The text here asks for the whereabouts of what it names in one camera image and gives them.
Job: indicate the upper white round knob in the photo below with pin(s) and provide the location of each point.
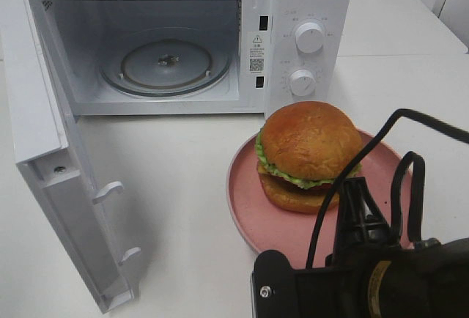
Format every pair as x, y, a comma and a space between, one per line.
309, 37

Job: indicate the burger with lettuce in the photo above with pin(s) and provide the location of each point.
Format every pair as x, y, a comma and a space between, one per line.
301, 149

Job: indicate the glass microwave turntable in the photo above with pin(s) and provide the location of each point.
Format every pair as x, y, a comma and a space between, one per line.
167, 61

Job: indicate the white microwave door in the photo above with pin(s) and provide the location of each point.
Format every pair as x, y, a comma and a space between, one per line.
50, 154

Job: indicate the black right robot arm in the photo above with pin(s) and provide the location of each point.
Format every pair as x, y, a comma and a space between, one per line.
428, 280

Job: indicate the white microwave oven body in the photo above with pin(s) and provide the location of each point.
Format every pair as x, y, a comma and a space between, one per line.
257, 80

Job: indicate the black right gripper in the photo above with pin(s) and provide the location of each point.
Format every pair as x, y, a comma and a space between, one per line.
362, 239

